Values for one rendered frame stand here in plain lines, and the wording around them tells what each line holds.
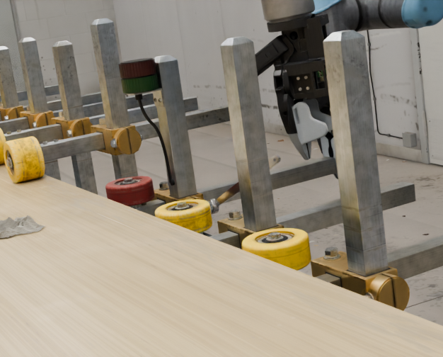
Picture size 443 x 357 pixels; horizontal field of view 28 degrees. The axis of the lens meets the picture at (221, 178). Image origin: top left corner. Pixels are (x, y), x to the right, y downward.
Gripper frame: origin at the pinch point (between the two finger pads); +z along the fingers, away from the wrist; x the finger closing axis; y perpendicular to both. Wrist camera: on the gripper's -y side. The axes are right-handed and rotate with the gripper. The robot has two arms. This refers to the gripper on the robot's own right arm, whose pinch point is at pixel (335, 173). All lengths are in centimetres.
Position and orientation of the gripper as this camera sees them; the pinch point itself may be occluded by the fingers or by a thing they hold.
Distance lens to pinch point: 172.3
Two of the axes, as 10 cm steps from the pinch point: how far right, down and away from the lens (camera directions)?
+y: 8.7, -2.2, 4.5
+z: 1.4, 9.7, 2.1
